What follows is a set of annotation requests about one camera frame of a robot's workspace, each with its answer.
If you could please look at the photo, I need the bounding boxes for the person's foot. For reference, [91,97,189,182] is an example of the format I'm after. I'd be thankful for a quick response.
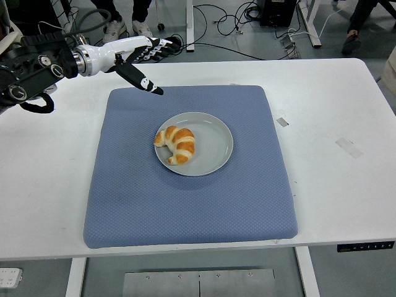
[103,19,127,44]
[132,20,154,38]
[340,30,363,56]

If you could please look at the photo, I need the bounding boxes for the white chair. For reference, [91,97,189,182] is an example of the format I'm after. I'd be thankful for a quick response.
[0,30,19,53]

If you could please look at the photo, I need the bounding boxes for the round grey plate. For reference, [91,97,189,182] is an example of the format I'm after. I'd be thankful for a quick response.
[153,111,235,177]

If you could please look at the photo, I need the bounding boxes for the large clear tape patch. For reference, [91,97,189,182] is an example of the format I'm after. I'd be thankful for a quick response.
[335,136,364,159]

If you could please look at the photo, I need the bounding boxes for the person's leg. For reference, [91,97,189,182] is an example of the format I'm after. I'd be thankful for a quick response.
[91,0,123,23]
[131,0,153,23]
[348,0,396,35]

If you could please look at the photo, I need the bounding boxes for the black equipment box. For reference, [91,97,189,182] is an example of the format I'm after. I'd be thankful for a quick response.
[259,0,298,28]

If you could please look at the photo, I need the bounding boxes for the coiled black cable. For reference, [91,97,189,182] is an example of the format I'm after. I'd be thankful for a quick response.
[162,34,185,55]

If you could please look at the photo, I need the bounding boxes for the golden croissant bread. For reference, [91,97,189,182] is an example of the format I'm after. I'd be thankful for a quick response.
[153,125,196,166]

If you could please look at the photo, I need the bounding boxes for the long black floor cable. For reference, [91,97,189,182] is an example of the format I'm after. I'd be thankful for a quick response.
[182,42,265,61]

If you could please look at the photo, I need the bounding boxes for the white slanted desk frame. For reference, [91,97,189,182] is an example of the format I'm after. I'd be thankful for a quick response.
[296,0,322,49]

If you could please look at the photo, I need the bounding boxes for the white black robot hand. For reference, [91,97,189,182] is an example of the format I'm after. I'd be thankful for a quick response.
[80,35,183,96]

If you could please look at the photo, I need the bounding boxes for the white desk leg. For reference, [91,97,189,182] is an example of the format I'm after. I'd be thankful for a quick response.
[185,0,195,53]

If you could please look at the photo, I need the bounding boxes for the person's right leg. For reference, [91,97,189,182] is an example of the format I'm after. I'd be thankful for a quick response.
[91,0,123,23]

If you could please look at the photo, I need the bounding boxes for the blue quilted mat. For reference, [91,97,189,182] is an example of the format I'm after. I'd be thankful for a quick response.
[82,85,299,250]

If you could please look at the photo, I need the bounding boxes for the person's left foot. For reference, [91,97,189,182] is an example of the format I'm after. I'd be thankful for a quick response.
[132,20,154,38]

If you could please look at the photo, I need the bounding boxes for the black table control panel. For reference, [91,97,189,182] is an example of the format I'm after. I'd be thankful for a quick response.
[337,241,396,253]

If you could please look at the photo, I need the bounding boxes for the person's left leg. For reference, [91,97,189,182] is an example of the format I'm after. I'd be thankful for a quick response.
[131,0,153,23]

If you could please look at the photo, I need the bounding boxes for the white power strip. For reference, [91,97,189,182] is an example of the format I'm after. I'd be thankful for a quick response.
[0,267,24,289]

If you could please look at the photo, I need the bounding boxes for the person's right foot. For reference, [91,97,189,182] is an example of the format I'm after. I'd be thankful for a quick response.
[103,19,127,44]

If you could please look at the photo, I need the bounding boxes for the grey foot pedal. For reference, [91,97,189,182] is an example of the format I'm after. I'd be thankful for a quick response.
[280,33,301,59]

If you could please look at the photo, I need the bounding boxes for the beige fabric object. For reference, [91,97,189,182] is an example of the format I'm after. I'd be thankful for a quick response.
[376,46,396,97]

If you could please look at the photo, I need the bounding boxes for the white table leg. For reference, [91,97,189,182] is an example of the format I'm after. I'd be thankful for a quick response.
[64,257,87,297]
[293,246,321,297]

